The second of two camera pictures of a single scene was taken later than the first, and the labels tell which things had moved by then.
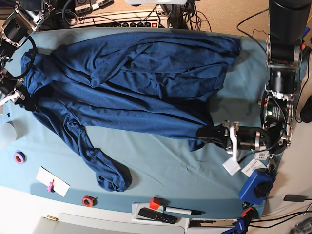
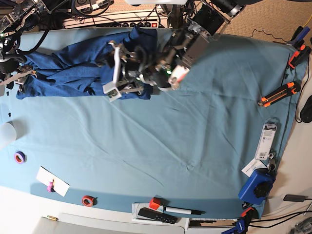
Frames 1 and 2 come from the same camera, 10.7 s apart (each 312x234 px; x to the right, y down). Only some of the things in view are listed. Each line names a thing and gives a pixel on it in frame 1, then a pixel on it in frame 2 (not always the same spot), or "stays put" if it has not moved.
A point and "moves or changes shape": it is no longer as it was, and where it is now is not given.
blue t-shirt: (164, 85) moves or changes shape
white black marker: (184, 211) stays put
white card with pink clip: (54, 184) stays put
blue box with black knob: (258, 187) stays put
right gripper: (233, 138) → (129, 69)
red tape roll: (88, 201) stays put
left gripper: (14, 93) → (20, 77)
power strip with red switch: (138, 19) stays put
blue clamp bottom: (240, 227) stays put
